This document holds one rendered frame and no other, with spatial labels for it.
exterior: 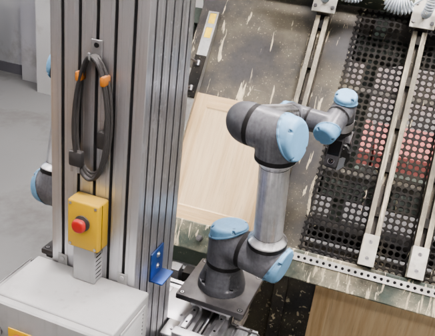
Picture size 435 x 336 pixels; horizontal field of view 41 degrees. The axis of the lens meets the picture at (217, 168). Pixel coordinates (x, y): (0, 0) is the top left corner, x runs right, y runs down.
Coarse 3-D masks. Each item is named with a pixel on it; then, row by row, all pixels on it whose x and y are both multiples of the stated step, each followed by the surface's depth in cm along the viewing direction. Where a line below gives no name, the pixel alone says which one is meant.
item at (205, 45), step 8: (208, 16) 267; (216, 16) 266; (208, 24) 266; (216, 24) 266; (200, 40) 265; (208, 40) 265; (200, 48) 265; (208, 48) 264; (208, 56) 266; (200, 80) 263; (192, 104) 260; (184, 128) 258; (184, 136) 259
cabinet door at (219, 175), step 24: (216, 96) 261; (192, 120) 260; (216, 120) 259; (192, 144) 258; (216, 144) 256; (240, 144) 254; (192, 168) 256; (216, 168) 254; (240, 168) 252; (192, 192) 254; (216, 192) 252; (240, 192) 250; (192, 216) 251; (216, 216) 249; (240, 216) 248
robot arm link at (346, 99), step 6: (342, 90) 187; (348, 90) 187; (336, 96) 186; (342, 96) 186; (348, 96) 186; (354, 96) 185; (336, 102) 186; (342, 102) 185; (348, 102) 184; (354, 102) 185; (342, 108) 185; (348, 108) 186; (354, 108) 187; (348, 114) 186; (354, 114) 190
